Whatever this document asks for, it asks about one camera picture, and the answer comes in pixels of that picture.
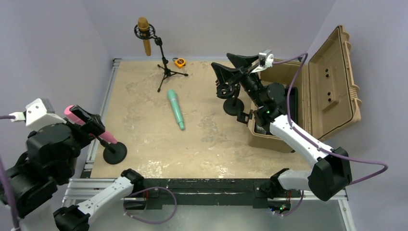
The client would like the black tray in case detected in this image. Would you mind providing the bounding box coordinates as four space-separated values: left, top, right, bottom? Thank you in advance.
281 86 298 124

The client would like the gold microphone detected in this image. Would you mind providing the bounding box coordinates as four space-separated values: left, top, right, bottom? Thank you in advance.
138 17 151 56

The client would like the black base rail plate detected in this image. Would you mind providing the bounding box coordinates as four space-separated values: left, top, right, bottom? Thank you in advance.
125 179 301 209

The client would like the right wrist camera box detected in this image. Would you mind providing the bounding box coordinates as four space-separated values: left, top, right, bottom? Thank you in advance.
250 49 274 74

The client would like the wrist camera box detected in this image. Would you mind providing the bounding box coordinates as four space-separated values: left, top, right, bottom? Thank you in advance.
25 98 66 131
250 49 274 74

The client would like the black tripod microphone stand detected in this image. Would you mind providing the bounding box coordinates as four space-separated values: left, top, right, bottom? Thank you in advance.
134 24 189 93

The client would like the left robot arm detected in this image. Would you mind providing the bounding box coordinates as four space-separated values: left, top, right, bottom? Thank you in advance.
0 105 144 231

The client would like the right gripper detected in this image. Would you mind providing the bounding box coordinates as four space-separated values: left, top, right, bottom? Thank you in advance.
211 53 265 108

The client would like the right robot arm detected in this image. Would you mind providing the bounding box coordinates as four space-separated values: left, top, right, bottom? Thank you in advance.
211 52 352 201

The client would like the black round-base stand with shockmount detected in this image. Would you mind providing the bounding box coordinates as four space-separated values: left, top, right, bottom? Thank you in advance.
216 80 244 116

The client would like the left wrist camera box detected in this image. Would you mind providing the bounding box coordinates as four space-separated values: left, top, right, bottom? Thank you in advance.
25 98 66 131

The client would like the purple cable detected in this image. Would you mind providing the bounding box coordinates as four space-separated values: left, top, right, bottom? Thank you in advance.
0 111 26 231
271 52 390 218

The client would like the mint green microphone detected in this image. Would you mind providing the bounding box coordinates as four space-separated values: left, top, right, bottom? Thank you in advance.
167 90 185 130

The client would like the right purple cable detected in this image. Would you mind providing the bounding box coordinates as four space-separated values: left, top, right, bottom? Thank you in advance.
271 52 390 218

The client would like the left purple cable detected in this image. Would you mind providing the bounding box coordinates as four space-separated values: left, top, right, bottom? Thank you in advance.
0 111 26 231

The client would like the orange tape measure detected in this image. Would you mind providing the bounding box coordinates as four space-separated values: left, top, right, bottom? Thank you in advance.
172 57 186 68

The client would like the pink microphone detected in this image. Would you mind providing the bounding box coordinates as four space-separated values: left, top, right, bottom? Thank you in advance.
64 105 118 144

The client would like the tan plastic case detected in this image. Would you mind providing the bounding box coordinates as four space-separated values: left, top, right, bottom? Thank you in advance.
247 25 362 153

